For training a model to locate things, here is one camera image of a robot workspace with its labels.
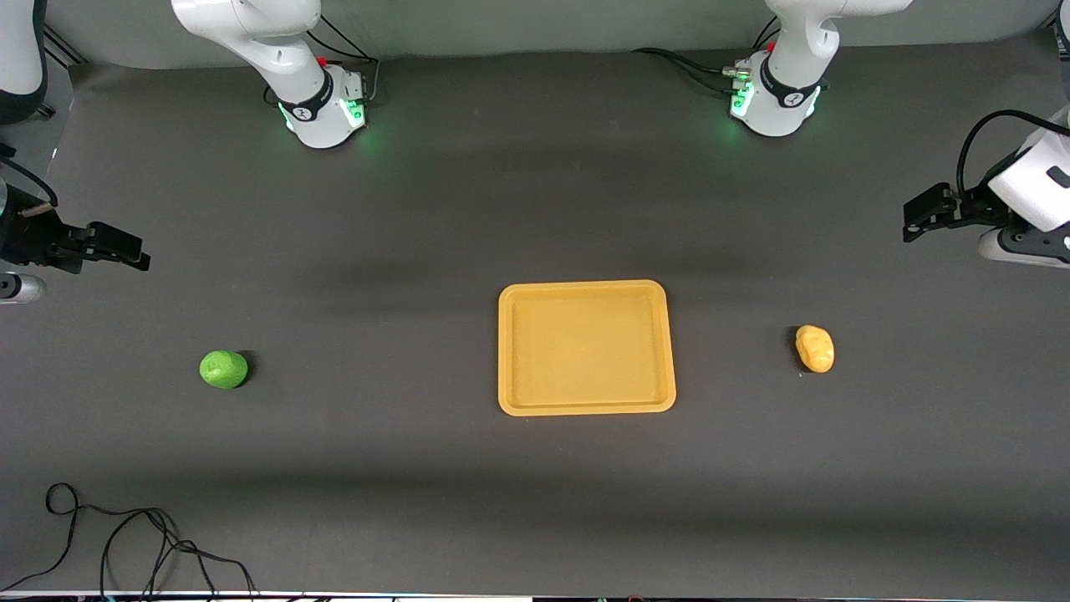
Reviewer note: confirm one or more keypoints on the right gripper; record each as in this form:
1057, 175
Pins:
27, 239

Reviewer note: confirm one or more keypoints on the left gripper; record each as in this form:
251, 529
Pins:
980, 206

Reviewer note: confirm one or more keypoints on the yellow potato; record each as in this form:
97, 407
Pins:
815, 349

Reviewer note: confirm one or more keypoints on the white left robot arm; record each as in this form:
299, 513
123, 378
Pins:
786, 92

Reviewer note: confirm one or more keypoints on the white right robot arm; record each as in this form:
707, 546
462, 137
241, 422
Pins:
292, 84

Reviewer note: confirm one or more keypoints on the orange plastic tray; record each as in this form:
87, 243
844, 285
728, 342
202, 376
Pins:
585, 351

